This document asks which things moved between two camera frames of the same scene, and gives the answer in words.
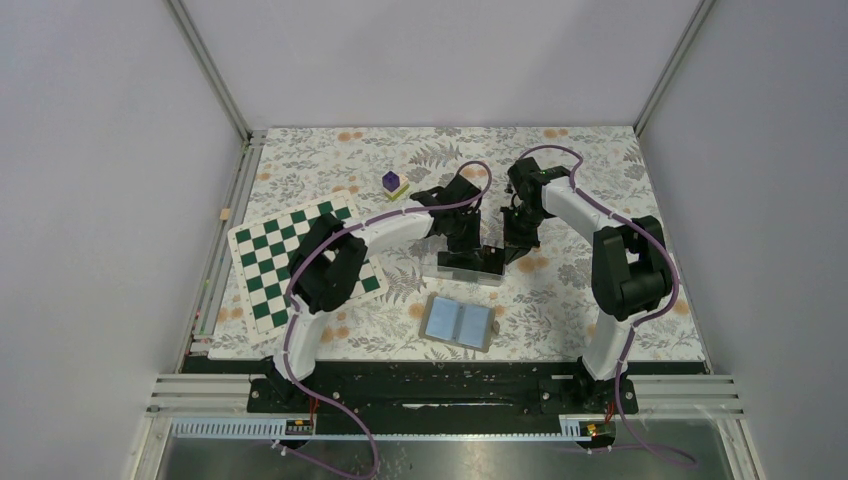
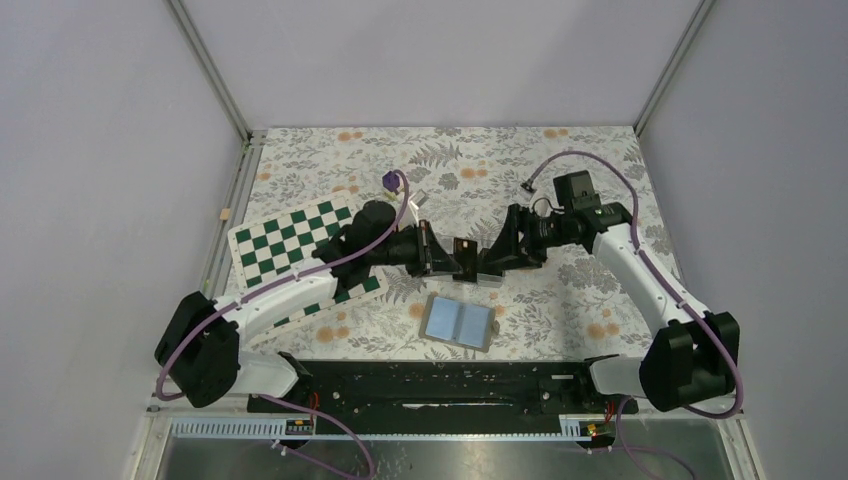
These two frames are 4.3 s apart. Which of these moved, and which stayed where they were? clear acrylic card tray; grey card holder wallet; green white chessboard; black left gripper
Moved: black left gripper
Stayed: clear acrylic card tray; grey card holder wallet; green white chessboard
